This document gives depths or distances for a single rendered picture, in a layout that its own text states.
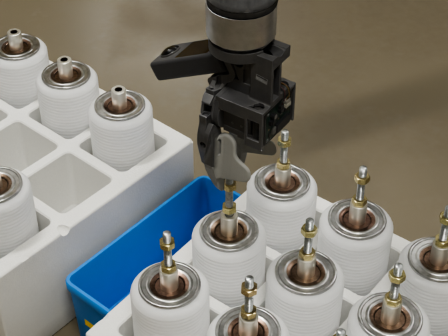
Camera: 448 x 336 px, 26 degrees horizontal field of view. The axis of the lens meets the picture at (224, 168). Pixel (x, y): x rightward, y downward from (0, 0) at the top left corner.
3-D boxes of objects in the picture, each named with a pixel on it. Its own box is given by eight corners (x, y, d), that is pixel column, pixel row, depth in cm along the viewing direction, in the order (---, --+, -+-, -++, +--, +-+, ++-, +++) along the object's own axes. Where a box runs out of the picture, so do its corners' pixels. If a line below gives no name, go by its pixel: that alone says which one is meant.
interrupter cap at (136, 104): (120, 86, 148) (120, 82, 148) (156, 105, 145) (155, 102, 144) (83, 109, 144) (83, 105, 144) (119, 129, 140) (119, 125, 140)
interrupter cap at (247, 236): (229, 204, 128) (229, 200, 128) (271, 233, 124) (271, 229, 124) (187, 233, 124) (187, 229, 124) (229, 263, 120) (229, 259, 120)
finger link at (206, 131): (205, 173, 111) (211, 106, 106) (195, 167, 112) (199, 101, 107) (228, 155, 114) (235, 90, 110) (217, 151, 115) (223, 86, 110)
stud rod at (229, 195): (234, 218, 123) (235, 173, 118) (230, 223, 122) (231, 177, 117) (227, 215, 123) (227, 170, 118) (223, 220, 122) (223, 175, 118)
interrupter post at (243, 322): (261, 339, 111) (262, 319, 109) (242, 345, 110) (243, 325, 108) (253, 323, 113) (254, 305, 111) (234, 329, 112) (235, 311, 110)
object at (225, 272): (228, 287, 141) (229, 195, 129) (277, 323, 136) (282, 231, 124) (180, 323, 136) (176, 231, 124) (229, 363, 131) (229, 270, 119)
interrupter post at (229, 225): (229, 223, 125) (229, 205, 123) (242, 233, 124) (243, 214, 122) (215, 233, 124) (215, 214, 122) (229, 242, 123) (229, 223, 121)
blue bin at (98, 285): (203, 227, 160) (203, 172, 153) (255, 258, 155) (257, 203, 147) (69, 335, 143) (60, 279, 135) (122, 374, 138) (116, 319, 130)
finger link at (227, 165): (240, 215, 113) (248, 149, 108) (199, 196, 115) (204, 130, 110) (255, 203, 115) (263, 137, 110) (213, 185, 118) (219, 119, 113)
